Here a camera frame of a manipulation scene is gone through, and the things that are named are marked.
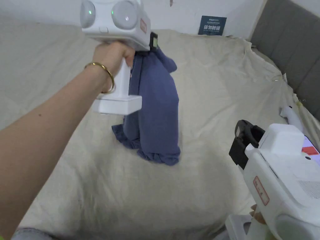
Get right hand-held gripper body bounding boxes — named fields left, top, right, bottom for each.
left=225, top=120, right=320, bottom=240

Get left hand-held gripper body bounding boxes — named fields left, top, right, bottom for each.
left=80, top=0, right=152, bottom=116

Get dark blue shirt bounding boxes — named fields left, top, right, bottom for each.
left=111, top=46, right=181, bottom=167

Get person's left forearm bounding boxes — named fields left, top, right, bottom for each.
left=0, top=62, right=117, bottom=240

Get person's left hand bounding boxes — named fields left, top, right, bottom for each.
left=93, top=41, right=135, bottom=80

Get dark blue printed card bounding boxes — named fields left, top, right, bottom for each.
left=198, top=16, right=228, bottom=36

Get white hand controller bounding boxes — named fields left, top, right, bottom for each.
left=279, top=105, right=304, bottom=133

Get bed with beige sheet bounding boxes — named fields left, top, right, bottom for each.
left=0, top=19, right=320, bottom=240

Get grey padded headboard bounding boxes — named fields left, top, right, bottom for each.
left=250, top=0, right=320, bottom=114

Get person's legs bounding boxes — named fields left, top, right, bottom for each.
left=0, top=226, right=62, bottom=240

